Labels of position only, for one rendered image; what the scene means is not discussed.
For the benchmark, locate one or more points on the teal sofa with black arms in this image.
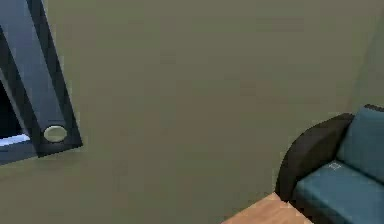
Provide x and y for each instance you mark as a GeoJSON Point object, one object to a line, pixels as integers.
{"type": "Point", "coordinates": [343, 180]}

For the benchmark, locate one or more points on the round pale window knob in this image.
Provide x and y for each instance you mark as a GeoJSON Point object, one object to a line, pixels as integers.
{"type": "Point", "coordinates": [55, 133]}

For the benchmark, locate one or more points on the dark framed window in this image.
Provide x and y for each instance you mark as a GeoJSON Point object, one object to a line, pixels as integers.
{"type": "Point", "coordinates": [33, 80]}

